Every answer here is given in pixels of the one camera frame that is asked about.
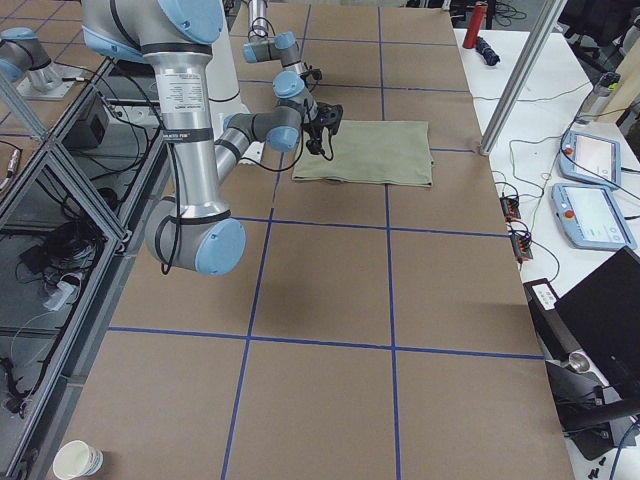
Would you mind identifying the far teach pendant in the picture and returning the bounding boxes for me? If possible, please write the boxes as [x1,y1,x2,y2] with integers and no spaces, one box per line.
[559,130,621,189]

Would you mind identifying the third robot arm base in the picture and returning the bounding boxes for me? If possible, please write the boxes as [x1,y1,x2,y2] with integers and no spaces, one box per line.
[1,27,70,100]

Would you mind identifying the olive green long-sleeve shirt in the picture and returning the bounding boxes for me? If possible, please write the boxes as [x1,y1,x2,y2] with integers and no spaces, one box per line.
[292,120,434,188]

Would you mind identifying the white paper cup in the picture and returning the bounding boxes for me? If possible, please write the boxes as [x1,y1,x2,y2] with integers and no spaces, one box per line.
[52,440,104,480]

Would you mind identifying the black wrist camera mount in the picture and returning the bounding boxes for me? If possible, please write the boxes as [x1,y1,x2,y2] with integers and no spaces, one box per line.
[300,67,323,84]
[315,102,344,135]

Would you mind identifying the black box with label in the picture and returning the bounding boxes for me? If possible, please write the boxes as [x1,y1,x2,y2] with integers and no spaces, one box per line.
[523,278,595,374]

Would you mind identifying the teach pendant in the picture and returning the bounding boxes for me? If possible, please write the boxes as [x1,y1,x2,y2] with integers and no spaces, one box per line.
[551,183,637,251]
[559,130,621,189]

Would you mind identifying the near teach pendant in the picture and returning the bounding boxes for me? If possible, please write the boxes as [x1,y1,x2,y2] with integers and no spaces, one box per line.
[551,183,637,251]

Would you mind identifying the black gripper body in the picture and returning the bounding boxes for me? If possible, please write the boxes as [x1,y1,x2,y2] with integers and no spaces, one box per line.
[305,117,330,146]

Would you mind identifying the red water bottle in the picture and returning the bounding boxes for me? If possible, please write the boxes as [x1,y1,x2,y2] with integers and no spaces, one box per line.
[462,1,488,49]

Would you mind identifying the grey water bottle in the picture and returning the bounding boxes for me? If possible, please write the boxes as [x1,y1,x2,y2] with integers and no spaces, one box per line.
[575,72,621,125]

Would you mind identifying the near small circuit board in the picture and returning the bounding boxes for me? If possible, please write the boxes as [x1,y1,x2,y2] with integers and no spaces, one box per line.
[509,230,533,264]

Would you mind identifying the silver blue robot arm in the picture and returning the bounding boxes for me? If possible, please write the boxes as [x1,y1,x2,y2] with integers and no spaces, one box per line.
[243,0,311,79]
[82,1,343,275]

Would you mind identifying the far small circuit board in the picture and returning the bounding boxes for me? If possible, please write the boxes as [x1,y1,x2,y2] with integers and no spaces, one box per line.
[500,195,521,222]

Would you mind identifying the black laptop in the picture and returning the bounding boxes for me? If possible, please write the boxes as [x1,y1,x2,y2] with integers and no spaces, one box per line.
[555,247,639,398]

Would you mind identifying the small circuit board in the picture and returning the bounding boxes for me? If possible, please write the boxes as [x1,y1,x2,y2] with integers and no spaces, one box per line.
[500,195,521,222]
[509,230,533,264]

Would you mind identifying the dark blue folded umbrella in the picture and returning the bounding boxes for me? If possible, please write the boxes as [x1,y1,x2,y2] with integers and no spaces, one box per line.
[475,36,500,67]

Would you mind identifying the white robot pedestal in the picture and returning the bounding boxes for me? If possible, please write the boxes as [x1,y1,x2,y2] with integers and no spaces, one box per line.
[203,1,250,140]

